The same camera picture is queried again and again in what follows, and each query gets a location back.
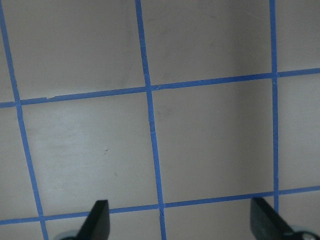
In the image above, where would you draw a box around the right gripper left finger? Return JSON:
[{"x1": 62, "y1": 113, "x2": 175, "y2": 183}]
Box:
[{"x1": 56, "y1": 199, "x2": 112, "y2": 240}]

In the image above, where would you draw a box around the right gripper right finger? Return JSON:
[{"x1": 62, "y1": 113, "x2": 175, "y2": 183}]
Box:
[{"x1": 250, "y1": 197, "x2": 320, "y2": 240}]

